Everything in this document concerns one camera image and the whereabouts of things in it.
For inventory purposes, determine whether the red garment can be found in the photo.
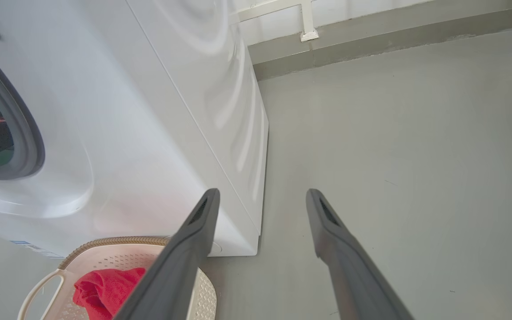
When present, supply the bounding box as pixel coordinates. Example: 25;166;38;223
72;267;146;320

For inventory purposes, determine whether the blue energy label sticker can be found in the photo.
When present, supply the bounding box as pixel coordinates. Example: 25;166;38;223
9;240;65;259

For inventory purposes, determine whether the white washing machine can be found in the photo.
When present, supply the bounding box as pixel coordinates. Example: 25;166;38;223
0;0;269;259

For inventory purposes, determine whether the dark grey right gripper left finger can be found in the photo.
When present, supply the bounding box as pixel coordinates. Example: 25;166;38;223
113;188;220;320

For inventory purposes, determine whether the grey rubber door seal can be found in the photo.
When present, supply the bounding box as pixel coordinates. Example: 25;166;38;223
0;38;46;180

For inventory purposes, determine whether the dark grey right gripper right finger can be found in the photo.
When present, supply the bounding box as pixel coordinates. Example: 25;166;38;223
305;188;415;320

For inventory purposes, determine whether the white metal railing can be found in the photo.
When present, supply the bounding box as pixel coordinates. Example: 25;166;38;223
237;0;320;43

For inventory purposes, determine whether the white plastic laundry basket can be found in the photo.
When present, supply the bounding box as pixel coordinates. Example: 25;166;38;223
17;236;217;320

